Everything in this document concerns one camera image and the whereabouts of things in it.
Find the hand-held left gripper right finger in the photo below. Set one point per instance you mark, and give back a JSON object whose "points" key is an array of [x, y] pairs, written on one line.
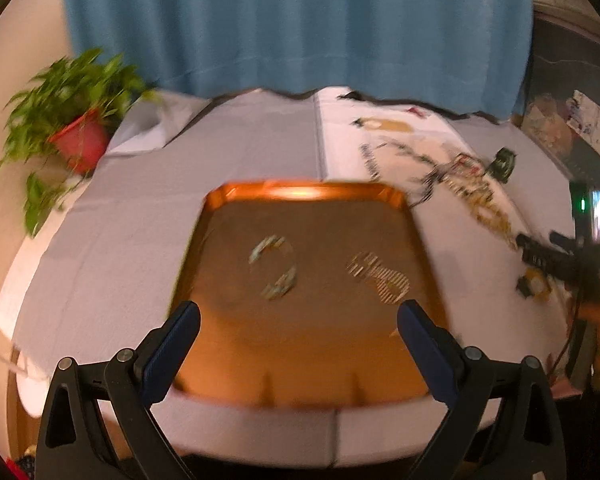
{"points": [[427, 355]]}

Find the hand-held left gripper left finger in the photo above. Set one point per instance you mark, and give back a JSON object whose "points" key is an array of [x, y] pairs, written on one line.
{"points": [[172, 350]]}

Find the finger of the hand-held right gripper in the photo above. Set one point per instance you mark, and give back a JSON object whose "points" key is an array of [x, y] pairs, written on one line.
{"points": [[567, 242], [545, 257]]}

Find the orange metal tray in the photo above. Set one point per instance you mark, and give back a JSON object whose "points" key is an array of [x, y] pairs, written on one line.
{"points": [[305, 340]]}

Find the grey white printed tablecloth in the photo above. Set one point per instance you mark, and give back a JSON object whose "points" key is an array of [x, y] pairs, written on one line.
{"points": [[140, 200]]}

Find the dark cabinet with pictures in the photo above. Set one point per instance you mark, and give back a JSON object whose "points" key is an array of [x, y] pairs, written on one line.
{"points": [[570, 85]]}

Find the green plant in red pot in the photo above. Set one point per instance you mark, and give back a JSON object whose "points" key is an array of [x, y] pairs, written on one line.
{"points": [[80, 140]]}

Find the blue curtain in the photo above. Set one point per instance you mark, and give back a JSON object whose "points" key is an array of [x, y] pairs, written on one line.
{"points": [[290, 25]]}

